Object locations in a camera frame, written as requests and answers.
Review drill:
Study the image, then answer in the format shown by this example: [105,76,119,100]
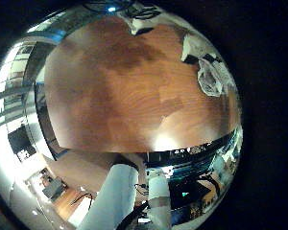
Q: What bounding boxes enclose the black monitor screen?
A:
[7,125,36,157]

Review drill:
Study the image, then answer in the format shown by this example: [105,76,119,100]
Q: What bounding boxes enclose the brown cardboard box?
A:
[197,179,223,206]

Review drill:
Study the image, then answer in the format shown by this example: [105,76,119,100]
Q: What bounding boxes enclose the grey desk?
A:
[41,177,67,200]

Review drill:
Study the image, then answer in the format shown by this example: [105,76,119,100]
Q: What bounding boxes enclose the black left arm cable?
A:
[116,203,149,230]

